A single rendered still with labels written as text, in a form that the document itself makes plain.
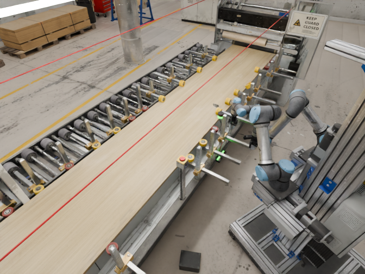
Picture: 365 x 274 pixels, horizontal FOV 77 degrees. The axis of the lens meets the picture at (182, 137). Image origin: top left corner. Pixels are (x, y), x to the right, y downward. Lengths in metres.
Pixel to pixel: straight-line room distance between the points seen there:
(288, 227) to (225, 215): 1.15
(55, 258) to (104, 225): 0.35
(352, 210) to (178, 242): 1.67
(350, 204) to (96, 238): 1.69
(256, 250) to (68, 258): 1.64
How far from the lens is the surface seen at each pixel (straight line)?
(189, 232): 2.77
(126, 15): 5.65
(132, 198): 1.95
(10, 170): 2.70
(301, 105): 1.97
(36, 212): 2.16
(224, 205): 2.97
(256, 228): 2.67
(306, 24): 4.16
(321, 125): 2.21
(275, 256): 2.61
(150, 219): 2.16
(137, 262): 1.94
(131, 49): 5.88
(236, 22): 4.53
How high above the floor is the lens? 2.52
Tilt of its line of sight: 43 degrees down
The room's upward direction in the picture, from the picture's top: straight up
